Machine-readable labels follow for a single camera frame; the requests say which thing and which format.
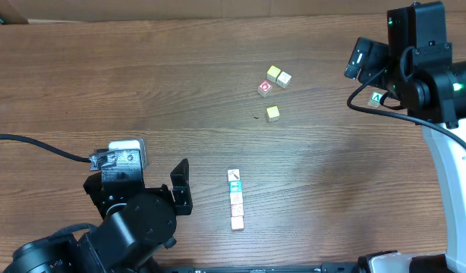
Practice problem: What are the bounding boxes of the wooden block B and brush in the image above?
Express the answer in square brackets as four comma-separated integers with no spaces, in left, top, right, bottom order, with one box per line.
[227,169,241,182]

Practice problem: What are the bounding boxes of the blue T wooden block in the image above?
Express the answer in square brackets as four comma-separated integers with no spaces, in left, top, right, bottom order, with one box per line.
[229,180,242,193]

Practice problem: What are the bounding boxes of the yellow K wooden block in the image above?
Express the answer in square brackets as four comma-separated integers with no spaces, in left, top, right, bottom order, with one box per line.
[230,192,244,206]

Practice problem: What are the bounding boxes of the red drawing wooden block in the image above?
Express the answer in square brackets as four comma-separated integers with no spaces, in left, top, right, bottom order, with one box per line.
[231,203,244,217]

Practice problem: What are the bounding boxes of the red M wooden block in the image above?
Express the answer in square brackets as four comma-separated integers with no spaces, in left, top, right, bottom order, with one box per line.
[231,216,244,231]

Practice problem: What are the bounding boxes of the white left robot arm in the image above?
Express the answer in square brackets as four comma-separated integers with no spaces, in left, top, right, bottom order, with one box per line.
[5,149,193,272]

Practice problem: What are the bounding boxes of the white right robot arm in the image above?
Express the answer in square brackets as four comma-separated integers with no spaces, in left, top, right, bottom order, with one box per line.
[345,2,466,272]

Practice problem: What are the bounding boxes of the green A wooden block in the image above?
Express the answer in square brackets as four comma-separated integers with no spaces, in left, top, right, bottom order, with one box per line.
[367,91,383,108]

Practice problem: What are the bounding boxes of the plain wooden block yellow side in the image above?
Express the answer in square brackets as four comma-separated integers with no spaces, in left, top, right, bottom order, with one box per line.
[276,71,291,89]

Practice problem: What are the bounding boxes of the yellow top wooden block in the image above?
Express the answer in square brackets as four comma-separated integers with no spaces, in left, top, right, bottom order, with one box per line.
[266,65,282,83]

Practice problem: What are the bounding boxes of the red O wooden block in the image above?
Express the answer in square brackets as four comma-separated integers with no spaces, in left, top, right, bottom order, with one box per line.
[257,80,272,98]

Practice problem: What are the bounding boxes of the yellow L wooden block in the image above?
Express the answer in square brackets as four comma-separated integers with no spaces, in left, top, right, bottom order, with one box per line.
[266,106,280,122]

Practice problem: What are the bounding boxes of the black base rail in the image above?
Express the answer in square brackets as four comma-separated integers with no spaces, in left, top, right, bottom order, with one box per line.
[153,262,367,273]

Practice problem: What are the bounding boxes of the cardboard wall panel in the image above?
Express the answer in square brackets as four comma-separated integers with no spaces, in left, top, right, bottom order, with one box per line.
[0,0,466,24]

